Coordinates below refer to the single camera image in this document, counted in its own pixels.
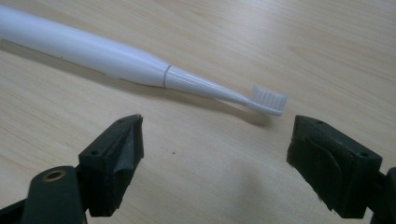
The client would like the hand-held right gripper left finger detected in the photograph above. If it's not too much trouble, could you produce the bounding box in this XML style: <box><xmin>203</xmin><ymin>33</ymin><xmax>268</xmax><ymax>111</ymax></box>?
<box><xmin>78</xmin><ymin>114</ymin><xmax>145</xmax><ymax>218</ymax></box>

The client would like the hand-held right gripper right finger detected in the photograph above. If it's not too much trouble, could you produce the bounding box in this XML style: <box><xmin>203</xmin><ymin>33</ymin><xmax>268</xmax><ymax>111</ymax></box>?
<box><xmin>286</xmin><ymin>114</ymin><xmax>384</xmax><ymax>219</ymax></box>

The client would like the white electric toothbrush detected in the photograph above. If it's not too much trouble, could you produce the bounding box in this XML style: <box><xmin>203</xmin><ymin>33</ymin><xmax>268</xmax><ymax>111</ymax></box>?
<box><xmin>0</xmin><ymin>4</ymin><xmax>289</xmax><ymax>118</ymax></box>

